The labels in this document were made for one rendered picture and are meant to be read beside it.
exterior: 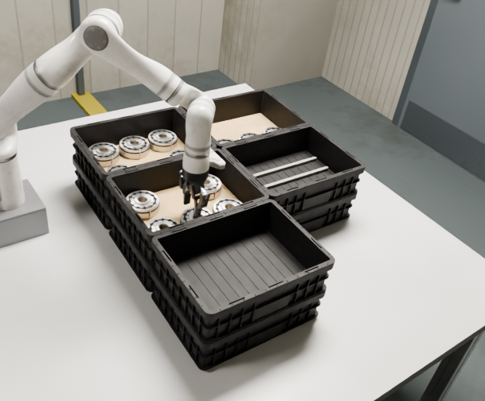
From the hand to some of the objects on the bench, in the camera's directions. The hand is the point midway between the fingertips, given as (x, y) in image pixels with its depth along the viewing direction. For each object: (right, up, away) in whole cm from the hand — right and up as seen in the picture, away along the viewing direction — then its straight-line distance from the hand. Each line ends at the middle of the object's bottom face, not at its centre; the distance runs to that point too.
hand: (192, 205), depth 163 cm
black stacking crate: (+29, -2, +34) cm, 45 cm away
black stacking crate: (-4, -12, +14) cm, 19 cm away
